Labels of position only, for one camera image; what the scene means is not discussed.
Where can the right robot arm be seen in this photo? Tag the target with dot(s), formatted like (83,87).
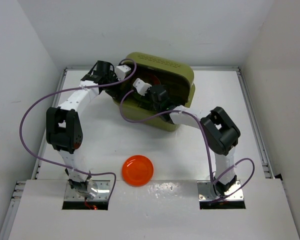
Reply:
(220,131)

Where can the orange plate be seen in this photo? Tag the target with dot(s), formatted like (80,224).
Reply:
(154,79)
(137,170)

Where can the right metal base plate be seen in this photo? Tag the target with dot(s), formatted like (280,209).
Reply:
(207,192)

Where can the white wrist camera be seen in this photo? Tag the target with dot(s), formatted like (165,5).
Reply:
(122,71)
(141,86)

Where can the olive green dish rack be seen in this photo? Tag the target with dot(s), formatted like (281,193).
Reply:
(176,77)

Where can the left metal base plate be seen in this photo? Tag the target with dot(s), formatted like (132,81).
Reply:
(102,190)

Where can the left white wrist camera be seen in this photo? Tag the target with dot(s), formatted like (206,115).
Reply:
(122,71)

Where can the metal base plate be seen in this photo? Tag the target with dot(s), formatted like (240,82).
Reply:
(207,192)
(102,190)

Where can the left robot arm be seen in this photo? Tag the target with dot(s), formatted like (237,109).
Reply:
(63,127)

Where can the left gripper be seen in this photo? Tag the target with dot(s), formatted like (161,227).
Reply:
(115,93)

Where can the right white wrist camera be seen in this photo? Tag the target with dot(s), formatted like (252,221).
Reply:
(141,86)

